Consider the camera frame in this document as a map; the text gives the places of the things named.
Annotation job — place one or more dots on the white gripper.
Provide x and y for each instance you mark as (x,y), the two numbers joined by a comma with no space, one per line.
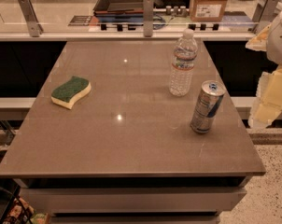
(279,41)

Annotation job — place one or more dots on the silver blue redbull can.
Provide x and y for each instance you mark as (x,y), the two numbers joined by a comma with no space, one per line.
(208,102)

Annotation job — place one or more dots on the clear plastic water bottle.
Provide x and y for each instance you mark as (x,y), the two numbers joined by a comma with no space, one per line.
(182,64)

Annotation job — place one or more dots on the brown cardboard box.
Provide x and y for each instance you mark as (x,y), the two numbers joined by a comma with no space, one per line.
(207,10)

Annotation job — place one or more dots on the dark grey tray bin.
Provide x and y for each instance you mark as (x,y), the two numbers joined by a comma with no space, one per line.
(110,7)

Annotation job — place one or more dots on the green yellow sponge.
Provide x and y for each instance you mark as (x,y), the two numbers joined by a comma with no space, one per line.
(67,94)

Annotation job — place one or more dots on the grey table base drawers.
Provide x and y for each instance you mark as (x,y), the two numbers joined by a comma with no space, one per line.
(195,205)

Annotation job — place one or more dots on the glass barrier panel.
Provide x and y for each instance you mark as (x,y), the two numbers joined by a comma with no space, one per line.
(71,17)

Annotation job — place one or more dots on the colourful snack packets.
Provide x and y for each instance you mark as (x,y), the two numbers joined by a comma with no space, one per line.
(21,212)

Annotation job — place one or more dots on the right metal glass bracket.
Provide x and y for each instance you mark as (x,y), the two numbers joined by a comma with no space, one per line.
(264,13)

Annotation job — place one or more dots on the metal glass bracket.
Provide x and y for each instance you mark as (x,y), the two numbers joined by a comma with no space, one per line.
(34,27)
(264,13)
(148,18)

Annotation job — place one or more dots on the middle metal glass bracket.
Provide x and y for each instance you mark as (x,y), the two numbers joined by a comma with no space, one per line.
(148,18)

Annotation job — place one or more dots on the left metal glass bracket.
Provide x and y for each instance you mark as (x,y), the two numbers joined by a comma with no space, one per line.
(34,27)

